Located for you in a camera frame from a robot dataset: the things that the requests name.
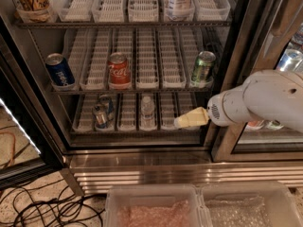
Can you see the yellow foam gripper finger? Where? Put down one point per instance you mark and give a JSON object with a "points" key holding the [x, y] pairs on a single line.
{"points": [[195, 118]]}

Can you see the green soda can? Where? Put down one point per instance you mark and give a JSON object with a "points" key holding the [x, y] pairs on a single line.
{"points": [[203, 65]]}

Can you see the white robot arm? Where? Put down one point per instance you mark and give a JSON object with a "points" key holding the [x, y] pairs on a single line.
{"points": [[266, 95]]}

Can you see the red Coca-Cola can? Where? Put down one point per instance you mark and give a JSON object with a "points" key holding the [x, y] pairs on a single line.
{"points": [[119, 71]]}

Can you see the blue silver energy can rear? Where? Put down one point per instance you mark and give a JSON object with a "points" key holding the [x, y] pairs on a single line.
{"points": [[107, 101]]}

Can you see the blue silver energy can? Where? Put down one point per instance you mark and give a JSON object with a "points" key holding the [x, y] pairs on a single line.
{"points": [[100, 116], [107, 101]]}

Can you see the stainless steel fridge body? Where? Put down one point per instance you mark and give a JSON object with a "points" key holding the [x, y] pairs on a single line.
{"points": [[158, 57]]}

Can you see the blue silver energy can front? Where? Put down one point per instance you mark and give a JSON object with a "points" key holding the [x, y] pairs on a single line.
{"points": [[100, 116]]}

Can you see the silver blue can behind door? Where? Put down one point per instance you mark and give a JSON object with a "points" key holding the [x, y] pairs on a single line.
{"points": [[290, 59]]}

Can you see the blue Pepsi can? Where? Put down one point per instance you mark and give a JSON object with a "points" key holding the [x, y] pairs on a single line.
{"points": [[59, 70]]}

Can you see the open fridge glass door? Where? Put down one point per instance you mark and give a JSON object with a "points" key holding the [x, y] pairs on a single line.
{"points": [[16, 102]]}

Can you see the clear plastic water bottle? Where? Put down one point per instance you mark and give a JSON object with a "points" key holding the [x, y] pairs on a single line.
{"points": [[147, 113]]}

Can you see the clear bin with bubble wrap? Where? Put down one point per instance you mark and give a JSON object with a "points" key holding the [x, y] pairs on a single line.
{"points": [[256, 204]]}

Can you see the clear bin with pink wrap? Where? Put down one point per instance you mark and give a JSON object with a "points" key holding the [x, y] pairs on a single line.
{"points": [[156, 205]]}

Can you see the bottom wire shelf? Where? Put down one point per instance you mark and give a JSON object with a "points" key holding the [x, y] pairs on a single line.
{"points": [[110, 132]]}

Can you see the wire shelf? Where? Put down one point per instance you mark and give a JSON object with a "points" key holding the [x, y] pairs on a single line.
{"points": [[62, 25], [110, 132], [125, 91]]}

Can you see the middle wire shelf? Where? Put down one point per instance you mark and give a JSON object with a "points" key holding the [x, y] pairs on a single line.
{"points": [[125, 91]]}

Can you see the top wire shelf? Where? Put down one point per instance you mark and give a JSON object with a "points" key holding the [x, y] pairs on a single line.
{"points": [[62, 25]]}

